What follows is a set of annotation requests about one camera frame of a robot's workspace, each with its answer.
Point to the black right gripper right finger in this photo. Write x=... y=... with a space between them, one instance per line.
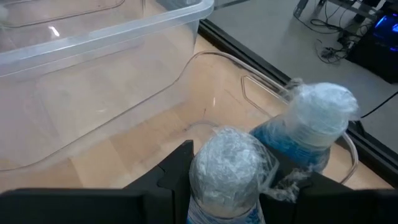
x=342 y=208

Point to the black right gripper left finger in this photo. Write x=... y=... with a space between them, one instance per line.
x=93 y=208

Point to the blue dish soap bottle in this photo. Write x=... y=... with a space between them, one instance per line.
x=314 y=118
x=230 y=168

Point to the black computer tower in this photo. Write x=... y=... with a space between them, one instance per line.
x=373 y=62

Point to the tall clear plastic bin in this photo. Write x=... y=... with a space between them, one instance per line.
x=93 y=37

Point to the black aluminium table frame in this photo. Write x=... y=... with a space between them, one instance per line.
x=248 y=57

